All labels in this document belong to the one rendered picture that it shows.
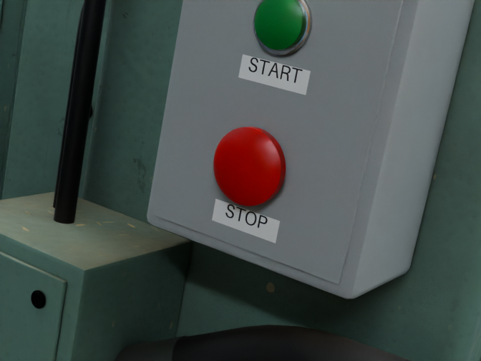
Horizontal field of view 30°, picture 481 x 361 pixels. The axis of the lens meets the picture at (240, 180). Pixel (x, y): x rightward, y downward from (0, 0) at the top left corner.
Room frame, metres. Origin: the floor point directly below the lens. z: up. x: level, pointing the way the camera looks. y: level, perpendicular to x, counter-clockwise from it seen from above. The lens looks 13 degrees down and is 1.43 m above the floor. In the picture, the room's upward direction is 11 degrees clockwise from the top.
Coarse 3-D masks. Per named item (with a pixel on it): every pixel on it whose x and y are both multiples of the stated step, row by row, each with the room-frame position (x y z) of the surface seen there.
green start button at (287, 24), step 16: (272, 0) 0.33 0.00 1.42; (288, 0) 0.33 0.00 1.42; (304, 0) 0.33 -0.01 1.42; (256, 16) 0.34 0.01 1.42; (272, 16) 0.33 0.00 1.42; (288, 16) 0.33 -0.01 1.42; (304, 16) 0.33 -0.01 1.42; (256, 32) 0.34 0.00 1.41; (272, 32) 0.33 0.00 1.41; (288, 32) 0.33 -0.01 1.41; (304, 32) 0.33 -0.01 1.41; (272, 48) 0.33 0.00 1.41; (288, 48) 0.33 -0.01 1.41
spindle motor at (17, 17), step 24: (0, 0) 0.56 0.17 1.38; (24, 0) 0.57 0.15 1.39; (0, 24) 0.56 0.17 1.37; (0, 48) 0.57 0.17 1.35; (0, 72) 0.57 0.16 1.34; (0, 96) 0.57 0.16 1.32; (0, 120) 0.57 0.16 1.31; (0, 144) 0.57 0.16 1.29; (0, 168) 0.57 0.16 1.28; (0, 192) 0.57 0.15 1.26
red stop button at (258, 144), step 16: (240, 128) 0.33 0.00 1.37; (256, 128) 0.33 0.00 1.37; (224, 144) 0.33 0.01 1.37; (240, 144) 0.33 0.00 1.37; (256, 144) 0.33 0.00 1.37; (272, 144) 0.33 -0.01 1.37; (224, 160) 0.33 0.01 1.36; (240, 160) 0.33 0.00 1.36; (256, 160) 0.33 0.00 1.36; (272, 160) 0.32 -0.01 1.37; (224, 176) 0.33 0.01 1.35; (240, 176) 0.33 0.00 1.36; (256, 176) 0.33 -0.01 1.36; (272, 176) 0.32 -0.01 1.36; (224, 192) 0.33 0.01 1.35; (240, 192) 0.33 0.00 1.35; (256, 192) 0.33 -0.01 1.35; (272, 192) 0.32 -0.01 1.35
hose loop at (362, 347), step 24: (192, 336) 0.37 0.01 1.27; (216, 336) 0.36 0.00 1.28; (240, 336) 0.35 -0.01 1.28; (264, 336) 0.35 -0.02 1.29; (288, 336) 0.34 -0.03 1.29; (312, 336) 0.34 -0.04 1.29; (336, 336) 0.34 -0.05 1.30; (120, 360) 0.38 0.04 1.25; (144, 360) 0.37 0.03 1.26; (168, 360) 0.36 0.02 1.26; (192, 360) 0.36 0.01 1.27; (216, 360) 0.35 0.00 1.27; (240, 360) 0.35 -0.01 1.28; (264, 360) 0.34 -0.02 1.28; (288, 360) 0.34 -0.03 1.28; (312, 360) 0.33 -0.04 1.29; (336, 360) 0.33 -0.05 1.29; (360, 360) 0.33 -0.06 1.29; (384, 360) 0.33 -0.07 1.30; (408, 360) 0.33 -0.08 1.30
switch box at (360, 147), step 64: (192, 0) 0.36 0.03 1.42; (256, 0) 0.34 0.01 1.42; (320, 0) 0.33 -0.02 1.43; (384, 0) 0.32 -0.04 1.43; (448, 0) 0.34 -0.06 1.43; (192, 64) 0.36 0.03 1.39; (320, 64) 0.33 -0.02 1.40; (384, 64) 0.32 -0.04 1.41; (448, 64) 0.35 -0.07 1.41; (192, 128) 0.35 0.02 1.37; (320, 128) 0.33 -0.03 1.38; (384, 128) 0.32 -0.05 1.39; (192, 192) 0.35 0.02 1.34; (320, 192) 0.32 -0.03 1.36; (384, 192) 0.32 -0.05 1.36; (256, 256) 0.34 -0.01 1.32; (320, 256) 0.32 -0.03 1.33; (384, 256) 0.33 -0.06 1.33
